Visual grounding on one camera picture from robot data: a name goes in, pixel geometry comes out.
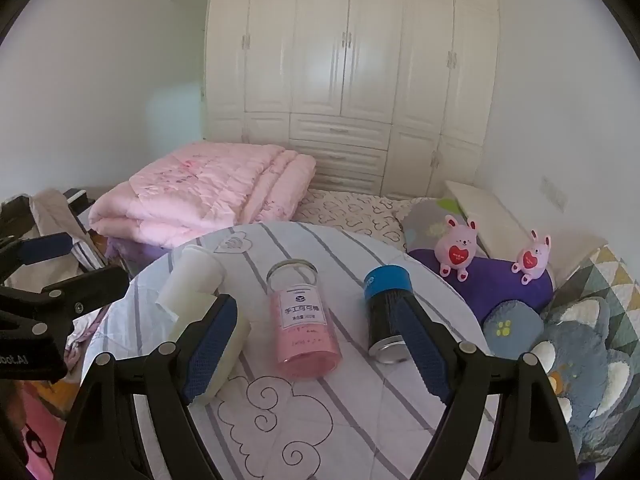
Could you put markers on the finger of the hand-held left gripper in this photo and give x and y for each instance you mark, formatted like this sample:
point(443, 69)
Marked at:
point(95, 282)
point(47, 248)

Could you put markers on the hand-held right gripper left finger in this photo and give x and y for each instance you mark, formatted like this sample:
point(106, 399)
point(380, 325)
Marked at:
point(210, 350)

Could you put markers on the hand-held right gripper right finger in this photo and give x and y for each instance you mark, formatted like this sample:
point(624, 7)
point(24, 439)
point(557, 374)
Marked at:
point(425, 350)

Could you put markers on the black cup with blue lid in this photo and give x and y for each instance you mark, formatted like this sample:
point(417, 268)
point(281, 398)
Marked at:
point(386, 310)

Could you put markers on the white plastic bottle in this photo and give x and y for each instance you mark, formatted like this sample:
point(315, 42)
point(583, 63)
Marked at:
point(200, 272)

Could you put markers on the clear pink cup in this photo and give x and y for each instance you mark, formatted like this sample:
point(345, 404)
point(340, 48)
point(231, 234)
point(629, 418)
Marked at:
point(302, 330)

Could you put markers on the beige garment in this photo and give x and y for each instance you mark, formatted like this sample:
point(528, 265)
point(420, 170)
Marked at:
point(55, 215)

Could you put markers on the purple blanket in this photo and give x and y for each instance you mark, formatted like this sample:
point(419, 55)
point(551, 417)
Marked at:
point(132, 255)

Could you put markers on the pink printed cloth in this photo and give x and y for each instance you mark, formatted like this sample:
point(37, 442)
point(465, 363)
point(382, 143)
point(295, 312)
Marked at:
point(42, 435)

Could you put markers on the grey paw print cushion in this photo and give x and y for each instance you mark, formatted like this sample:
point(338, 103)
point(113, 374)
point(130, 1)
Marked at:
point(512, 327)

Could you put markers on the purple pillow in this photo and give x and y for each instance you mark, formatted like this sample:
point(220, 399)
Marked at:
point(495, 280)

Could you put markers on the large pink bunny toy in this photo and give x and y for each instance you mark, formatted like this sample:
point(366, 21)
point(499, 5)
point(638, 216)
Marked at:
point(456, 250)

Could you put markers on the small pink bunny toy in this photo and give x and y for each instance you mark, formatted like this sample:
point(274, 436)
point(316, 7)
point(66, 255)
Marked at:
point(531, 259)

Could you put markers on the folded pink quilt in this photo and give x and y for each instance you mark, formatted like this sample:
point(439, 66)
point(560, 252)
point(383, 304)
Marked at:
point(200, 190)

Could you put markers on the cream pillow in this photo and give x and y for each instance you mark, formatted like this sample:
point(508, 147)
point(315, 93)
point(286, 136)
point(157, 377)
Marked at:
point(505, 225)

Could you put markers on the heart print bed sheet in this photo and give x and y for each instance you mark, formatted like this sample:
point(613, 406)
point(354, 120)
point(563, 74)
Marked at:
point(355, 212)

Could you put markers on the grey flower plush cushion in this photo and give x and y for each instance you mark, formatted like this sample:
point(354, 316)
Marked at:
point(585, 375)

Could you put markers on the triangle pattern blanket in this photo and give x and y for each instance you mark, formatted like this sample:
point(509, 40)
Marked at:
point(610, 280)

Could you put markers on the white wardrobe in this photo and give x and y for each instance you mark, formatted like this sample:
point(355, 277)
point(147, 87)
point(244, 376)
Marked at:
point(350, 60)

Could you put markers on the wall socket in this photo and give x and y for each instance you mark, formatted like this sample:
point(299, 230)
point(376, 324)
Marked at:
point(555, 193)

